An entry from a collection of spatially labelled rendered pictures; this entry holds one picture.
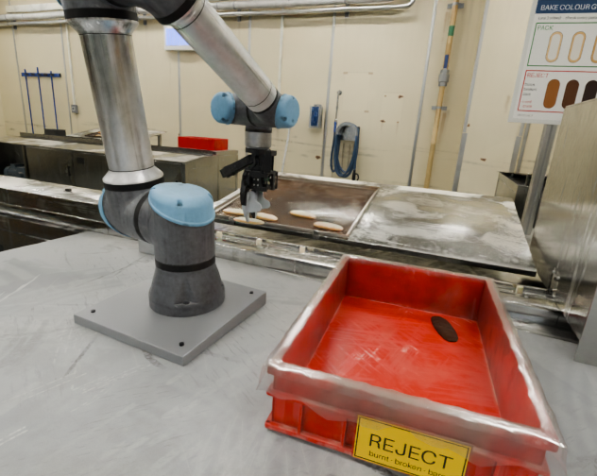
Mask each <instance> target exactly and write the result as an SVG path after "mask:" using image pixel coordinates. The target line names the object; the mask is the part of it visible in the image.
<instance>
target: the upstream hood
mask: <svg viewBox="0 0 597 476"><path fill-rule="evenodd" d="M100 195H102V191H98V190H93V189H87V188H80V187H75V186H69V185H62V184H57V183H51V182H45V181H38V180H33V179H26V178H16V177H9V176H3V175H0V202H4V203H8V204H13V205H18V206H23V207H28V208H33V209H38V210H43V211H48V212H52V213H62V214H67V215H72V216H76V217H81V218H87V219H92V220H96V221H101V222H105V221H104V220H103V218H102V217H101V214H100V211H99V208H98V201H99V197H100Z"/></svg>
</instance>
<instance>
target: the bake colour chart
mask: <svg viewBox="0 0 597 476"><path fill-rule="evenodd" d="M594 98H597V0H533V4H532V8H531V12H530V17H529V22H528V26H527V30H526V35H525V40H524V45H523V48H522V53H521V58H520V66H519V70H518V75H517V79H516V84H515V89H514V93H513V97H512V102H511V107H510V111H509V115H508V120H507V122H513V123H531V124H548V125H560V124H561V120H562V116H563V112H564V109H565V108H566V106H569V105H572V104H576V103H580V102H584V101H587V100H590V99H594Z"/></svg>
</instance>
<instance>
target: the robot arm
mask: <svg viewBox="0 0 597 476"><path fill-rule="evenodd" d="M57 1H58V3H59V4H60V5H61V6H62V9H63V13H64V17H65V21H66V23H67V24H68V25H69V26H70V27H72V28H73V29H74V30H75V31H76V32H77V33H78V35H79V38H80V43H81V47H82V52H83V56H84V60H85V64H86V69H87V73H88V78H89V81H90V86H91V90H92V95H93V99H94V106H95V111H96V115H97V120H98V124H99V128H100V132H101V137H102V141H103V145H104V149H105V154H106V158H107V163H108V167H109V171H108V173H107V174H106V175H105V177H104V178H103V184H104V189H103V190H102V195H100V197H99V201H98V208H99V211H100V214H101V217H102V218H103V220H104V221H105V223H106V224H107V225H108V226H109V227H110V228H112V229H113V230H116V231H117V232H119V233H120V234H123V235H125V236H128V237H133V238H136V239H138V240H141V241H144V242H147V243H149V244H151V245H153V246H154V257H155V271H154V275H153V280H152V283H151V287H150V289H149V292H148V300H149V306H150V308H151V309H152V310H153V311H154V312H156V313H157V314H160V315H165V316H171V317H189V316H196V315H203V314H206V313H208V312H210V311H212V310H214V309H216V308H217V307H219V306H220V305H221V304H222V303H223V301H224V299H225V286H224V283H223V281H222V280H221V277H220V274H219V271H218V268H217V266H216V263H215V240H214V218H215V210H214V207H213V197H212V195H211V194H210V193H209V192H208V191H207V190H206V189H204V188H202V187H199V186H196V185H194V184H189V183H186V184H183V183H181V182H164V176H163V172H162V171H161V170H160V169H159V168H157V167H156V166H155V165H154V161H153V156H152V150H151V144H150V140H149V134H148V128H147V122H146V117H145V107H144V101H143V96H142V90H141V85H140V79H139V74H138V68H137V62H136V58H135V52H134V46H133V40H132V33H133V31H134V30H135V29H136V28H137V26H138V25H139V21H138V15H137V9H136V7H137V8H140V9H144V10H145V11H147V12H149V13H150V14H151V15H152V16H153V17H154V18H155V19H156V20H157V21H158V22H159V23H160V24H161V25H163V26H172V27H173V28H174V29H175V30H176V31H177V32H178V34H179V35H180V36H181V37H182V38H183V39H184V40H185V41H186V42H187V43H188V44H189V45H190V46H191V47H192V48H193V49H194V50H195V51H196V53H197V54H198V55H199V56H200V57H201V58H202V59H203V60H204V61H205V62H206V63H207V64H208V65H209V66H210V67H211V68H212V69H213V71H214V72H215V73H216V74H217V75H218V76H219V77H220V78H221V79H222V80H223V81H224V82H225V83H226V84H227V85H228V86H229V87H230V89H231V90H232V91H233V92H234V93H231V92H219V93H216V94H215V95H214V96H213V99H212V101H211V114H212V116H213V119H214V120H215V121H216V122H218V123H220V124H225V125H240V126H246V130H245V146H246V152H247V153H251V155H247V156H245V157H244V158H242V159H241V160H239V161H236V162H234V163H232V164H229V165H226V166H224V167H223V169H221V170H219V171H220V173H221V176H222V178H227V179H228V178H231V177H233V176H235V174H236V173H238V172H240V171H242V170H244V169H245V170H244V173H243V175H242V180H241V188H240V199H241V205H242V210H243V213H244V217H245V218H246V221H247V222H249V213H251V215H252V217H253V218H255V219H256V216H257V212H259V211H260V210H261V209H267V208H269V207H270V202H269V201H268V200H266V199H265V198H264V192H267V190H272V191H273V190H275V189H278V172H279V171H276V170H274V156H277V151H276V150H270V149H269V148H270V147H271V142H272V128H278V129H280V128H292V127H293V126H294V125H295V124H296V123H297V121H298V119H299V102H298V101H297V99H296V98H295V97H294V96H293V95H290V94H286V93H284V94H281V93H280V92H279V91H278V90H277V89H276V87H275V86H274V85H273V83H272V82H271V81H270V80H269V78H268V77H267V76H266V74H265V73H264V72H263V70H262V69H261V68H260V66H259V65H258V64H257V63H256V61H255V60H254V59H253V57H252V56H251V55H250V54H249V53H248V51H247V50H246V48H245V47H244V46H243V45H242V44H241V43H240V42H239V40H238V39H237V38H236V36H235V35H234V34H233V33H232V31H231V30H230V28H229V27H228V26H227V25H226V23H225V22H224V21H223V19H222V18H221V17H220V16H219V14H218V13H217V12H216V11H215V9H214V8H213V6H212V5H211V4H210V3H209V1H208V0H57ZM273 170H274V171H273ZM276 176H277V178H276ZM275 182H276V185H275ZM250 189H251V191H249V190H250Z"/></svg>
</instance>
